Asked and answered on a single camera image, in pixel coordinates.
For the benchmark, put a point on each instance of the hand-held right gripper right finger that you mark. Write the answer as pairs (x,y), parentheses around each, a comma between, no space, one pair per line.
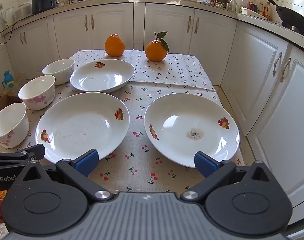
(204,163)

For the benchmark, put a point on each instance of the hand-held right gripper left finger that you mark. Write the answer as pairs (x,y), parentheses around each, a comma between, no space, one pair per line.
(88,161)

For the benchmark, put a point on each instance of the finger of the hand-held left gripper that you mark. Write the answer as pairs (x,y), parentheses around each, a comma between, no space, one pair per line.
(21,153)

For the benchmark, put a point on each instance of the white pink flower bowl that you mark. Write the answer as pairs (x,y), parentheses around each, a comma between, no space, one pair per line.
(38,92)
(9,125)

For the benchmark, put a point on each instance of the white fruit print stained plate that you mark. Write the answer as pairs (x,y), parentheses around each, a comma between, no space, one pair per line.
(192,120)

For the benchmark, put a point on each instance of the cardboard box with dividers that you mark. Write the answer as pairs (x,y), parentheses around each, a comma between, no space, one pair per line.
(4,102)

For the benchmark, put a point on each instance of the beige cherry print tablecloth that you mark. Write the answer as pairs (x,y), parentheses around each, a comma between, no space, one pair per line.
(139,135)

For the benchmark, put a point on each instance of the blue thermos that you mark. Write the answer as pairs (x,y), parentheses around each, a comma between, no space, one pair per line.
(8,78)

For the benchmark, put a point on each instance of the orange without leaf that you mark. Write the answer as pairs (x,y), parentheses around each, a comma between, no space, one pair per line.
(114,46)

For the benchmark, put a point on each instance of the orange with leaf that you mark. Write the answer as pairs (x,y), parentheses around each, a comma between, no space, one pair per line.
(155,51)

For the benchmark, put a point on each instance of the clear glass bottle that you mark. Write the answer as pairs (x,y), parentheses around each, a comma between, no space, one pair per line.
(232,5)

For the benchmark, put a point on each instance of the clear plastic bottle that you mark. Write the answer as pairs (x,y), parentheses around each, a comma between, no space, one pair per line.
(244,5)

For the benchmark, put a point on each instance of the cooking oil bottle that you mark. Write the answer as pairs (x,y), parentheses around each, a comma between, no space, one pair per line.
(267,11)

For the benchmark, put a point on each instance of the black wok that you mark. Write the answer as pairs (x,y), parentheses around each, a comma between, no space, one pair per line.
(292,17)

